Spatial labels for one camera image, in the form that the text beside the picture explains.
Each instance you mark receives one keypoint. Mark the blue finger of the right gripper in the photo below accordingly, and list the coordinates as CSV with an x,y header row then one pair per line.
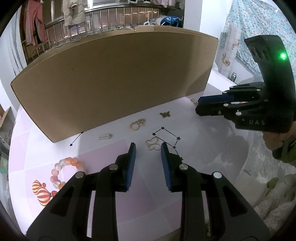
x,y
215,100

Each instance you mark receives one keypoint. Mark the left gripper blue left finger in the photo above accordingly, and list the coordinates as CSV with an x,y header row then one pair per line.
x,y
124,172

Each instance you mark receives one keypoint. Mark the person's right hand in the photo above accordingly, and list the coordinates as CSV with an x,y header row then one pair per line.
x,y
274,141

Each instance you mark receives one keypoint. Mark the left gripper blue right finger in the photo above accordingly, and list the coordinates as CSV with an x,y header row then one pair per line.
x,y
171,163

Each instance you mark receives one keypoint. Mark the beige hanging jacket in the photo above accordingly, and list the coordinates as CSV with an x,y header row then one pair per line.
x,y
74,12

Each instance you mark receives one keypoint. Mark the floral blue curtain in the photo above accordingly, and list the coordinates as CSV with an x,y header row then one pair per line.
x,y
258,18

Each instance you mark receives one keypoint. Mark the pink hanging garment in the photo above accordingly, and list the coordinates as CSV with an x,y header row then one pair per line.
x,y
33,22

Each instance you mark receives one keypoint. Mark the gold ring keychain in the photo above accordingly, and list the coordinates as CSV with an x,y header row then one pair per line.
x,y
136,125

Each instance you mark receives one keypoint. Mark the silver rectangular charm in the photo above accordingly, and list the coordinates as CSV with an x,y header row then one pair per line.
x,y
105,136

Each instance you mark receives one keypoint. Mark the brown cardboard box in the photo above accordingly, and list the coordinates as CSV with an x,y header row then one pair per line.
x,y
103,77

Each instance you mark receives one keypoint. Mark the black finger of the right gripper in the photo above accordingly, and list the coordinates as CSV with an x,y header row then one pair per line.
x,y
209,109

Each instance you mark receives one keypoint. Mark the white fluffy blanket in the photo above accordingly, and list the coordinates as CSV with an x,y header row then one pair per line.
x,y
273,201

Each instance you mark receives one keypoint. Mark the metal balcony railing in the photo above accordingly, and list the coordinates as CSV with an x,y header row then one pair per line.
x,y
99,18

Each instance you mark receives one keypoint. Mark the bronze butterfly charm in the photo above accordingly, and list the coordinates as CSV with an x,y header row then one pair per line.
x,y
165,114

